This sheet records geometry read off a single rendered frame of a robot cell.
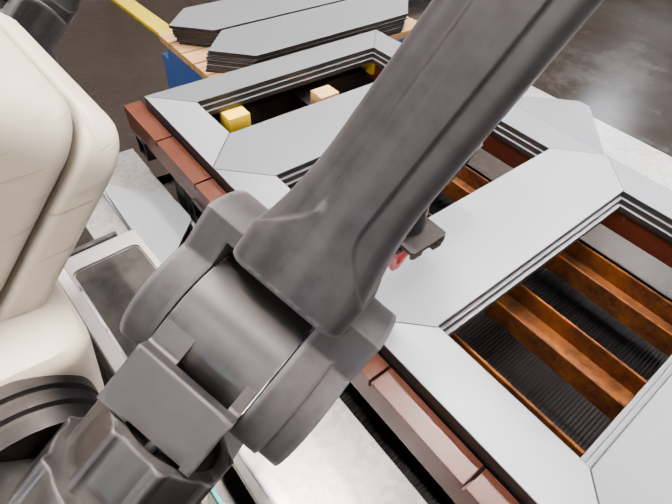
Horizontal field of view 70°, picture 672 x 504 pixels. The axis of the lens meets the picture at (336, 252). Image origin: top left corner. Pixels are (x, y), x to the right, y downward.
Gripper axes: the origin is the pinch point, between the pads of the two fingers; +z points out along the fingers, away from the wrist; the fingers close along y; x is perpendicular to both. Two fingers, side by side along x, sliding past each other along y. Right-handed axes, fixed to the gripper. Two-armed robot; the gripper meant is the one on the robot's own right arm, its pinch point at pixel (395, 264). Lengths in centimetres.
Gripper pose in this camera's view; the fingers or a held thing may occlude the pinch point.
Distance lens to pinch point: 72.5
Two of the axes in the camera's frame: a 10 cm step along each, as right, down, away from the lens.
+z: -0.4, 6.6, 7.5
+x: -7.8, 4.4, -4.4
